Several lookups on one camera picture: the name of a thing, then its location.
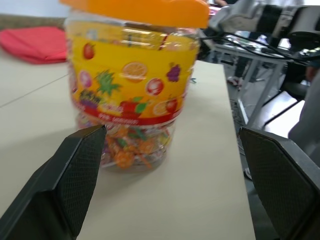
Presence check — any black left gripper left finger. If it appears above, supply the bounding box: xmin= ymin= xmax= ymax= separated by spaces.
xmin=0 ymin=124 xmax=108 ymax=240

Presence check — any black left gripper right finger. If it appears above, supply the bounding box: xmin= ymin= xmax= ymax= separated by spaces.
xmin=238 ymin=126 xmax=320 ymax=240

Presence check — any orange plastic jar lid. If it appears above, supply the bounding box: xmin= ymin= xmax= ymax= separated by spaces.
xmin=59 ymin=0 xmax=210 ymax=29

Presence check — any clear lollipop jar yellow label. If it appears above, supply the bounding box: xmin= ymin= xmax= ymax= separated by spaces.
xmin=63 ymin=11 xmax=201 ymax=174

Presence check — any orange wrapped lollipop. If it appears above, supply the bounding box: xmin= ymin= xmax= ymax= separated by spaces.
xmin=113 ymin=149 xmax=136 ymax=169

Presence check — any black office chair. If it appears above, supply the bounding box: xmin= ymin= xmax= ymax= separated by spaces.
xmin=281 ymin=62 xmax=316 ymax=101

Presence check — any red folded cloth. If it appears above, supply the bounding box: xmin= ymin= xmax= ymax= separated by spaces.
xmin=0 ymin=26 xmax=70 ymax=65

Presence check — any white metal frame desk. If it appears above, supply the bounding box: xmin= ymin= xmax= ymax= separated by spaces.
xmin=211 ymin=32 xmax=287 ymax=127

